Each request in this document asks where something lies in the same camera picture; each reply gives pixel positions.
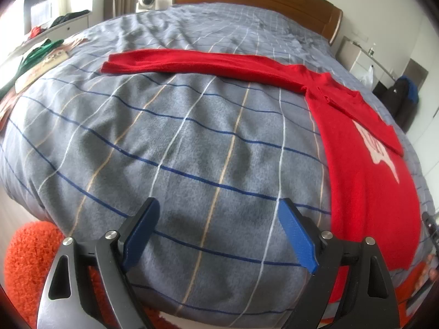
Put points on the white security camera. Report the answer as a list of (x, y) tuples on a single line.
[(147, 0)]

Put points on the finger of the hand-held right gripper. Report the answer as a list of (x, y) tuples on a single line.
[(430, 226)]

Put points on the small red cloth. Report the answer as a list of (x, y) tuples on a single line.
[(35, 32)]

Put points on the white nightstand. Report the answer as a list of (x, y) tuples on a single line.
[(356, 58)]

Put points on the grey door panel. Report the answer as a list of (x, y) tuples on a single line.
[(416, 72)]

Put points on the white wardrobe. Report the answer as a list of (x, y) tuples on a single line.
[(428, 126)]

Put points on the person's orange fluffy clothing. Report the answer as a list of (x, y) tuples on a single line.
[(27, 257)]

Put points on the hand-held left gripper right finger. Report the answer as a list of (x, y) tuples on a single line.
[(299, 241)]

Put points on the dark clothes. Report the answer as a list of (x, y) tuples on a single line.
[(67, 17)]

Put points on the red knitted sweater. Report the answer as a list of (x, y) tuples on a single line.
[(360, 178)]

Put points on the small bottle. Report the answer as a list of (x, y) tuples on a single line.
[(371, 49)]

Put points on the grey checked blanket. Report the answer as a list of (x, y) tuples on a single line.
[(171, 144)]

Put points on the black and blue backpack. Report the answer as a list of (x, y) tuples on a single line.
[(398, 104)]

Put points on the person's right hand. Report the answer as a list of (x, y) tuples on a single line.
[(429, 258)]

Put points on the green cloth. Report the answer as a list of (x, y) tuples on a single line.
[(37, 51)]

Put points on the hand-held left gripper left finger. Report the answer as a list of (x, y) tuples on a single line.
[(140, 238)]

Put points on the white drawer bench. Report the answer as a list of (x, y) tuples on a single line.
[(73, 25)]

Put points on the white plastic bag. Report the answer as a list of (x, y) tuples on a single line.
[(368, 77)]

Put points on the book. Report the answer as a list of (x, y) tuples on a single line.
[(37, 72)]

